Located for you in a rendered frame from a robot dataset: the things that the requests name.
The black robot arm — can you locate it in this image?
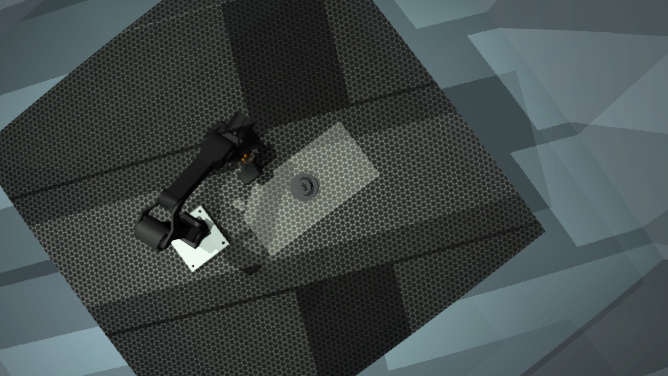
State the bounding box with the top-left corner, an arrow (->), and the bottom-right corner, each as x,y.
133,111 -> 259,252

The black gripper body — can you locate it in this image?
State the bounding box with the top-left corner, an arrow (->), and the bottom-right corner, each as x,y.
206,121 -> 263,185

